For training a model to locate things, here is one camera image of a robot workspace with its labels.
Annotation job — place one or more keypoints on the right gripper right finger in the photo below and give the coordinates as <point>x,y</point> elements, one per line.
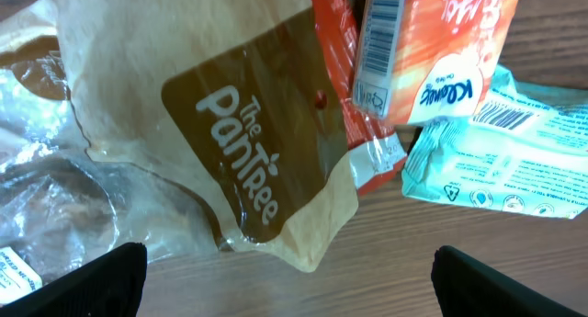
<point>465,287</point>

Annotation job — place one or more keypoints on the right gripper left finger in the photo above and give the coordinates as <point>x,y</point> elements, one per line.
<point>109,286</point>

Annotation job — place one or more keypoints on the teal wet wipes packet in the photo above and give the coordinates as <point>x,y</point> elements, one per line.
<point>524,152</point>

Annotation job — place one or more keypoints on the red snack stick pack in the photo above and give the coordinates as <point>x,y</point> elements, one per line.
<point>375,151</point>

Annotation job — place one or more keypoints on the beige dried food bag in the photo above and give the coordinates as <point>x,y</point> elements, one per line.
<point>191,126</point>

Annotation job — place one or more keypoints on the orange tissue packet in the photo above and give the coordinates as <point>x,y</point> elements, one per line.
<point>422,60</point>

